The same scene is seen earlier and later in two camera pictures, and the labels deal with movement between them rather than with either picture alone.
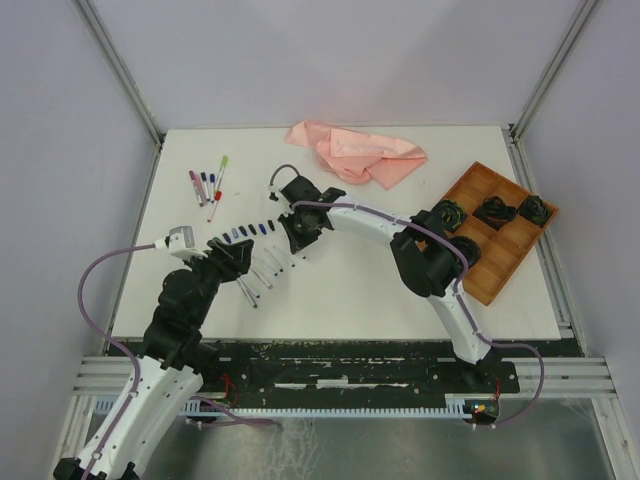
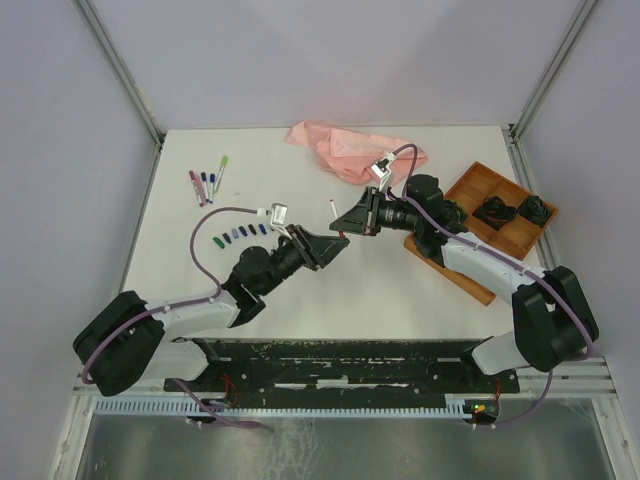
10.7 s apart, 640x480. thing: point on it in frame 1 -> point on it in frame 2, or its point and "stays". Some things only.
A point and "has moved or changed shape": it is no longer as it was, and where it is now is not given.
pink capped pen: (201, 189) stays
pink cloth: (356, 157) stays
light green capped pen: (223, 166) stays
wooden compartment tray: (503, 219) stays
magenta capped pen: (192, 177) stays
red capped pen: (217, 197) has moved or changed shape
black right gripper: (296, 242) -> (363, 217)
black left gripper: (232, 259) -> (316, 250)
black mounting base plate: (344, 373) stays
